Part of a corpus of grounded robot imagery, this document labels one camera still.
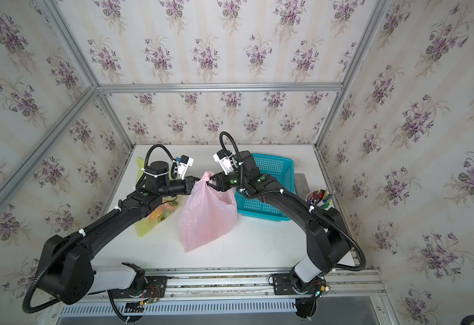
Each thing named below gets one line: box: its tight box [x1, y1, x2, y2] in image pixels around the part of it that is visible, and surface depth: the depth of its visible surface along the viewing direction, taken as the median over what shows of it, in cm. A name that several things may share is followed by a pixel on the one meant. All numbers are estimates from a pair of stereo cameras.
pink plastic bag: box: [178, 170, 238, 253], surface depth 75 cm
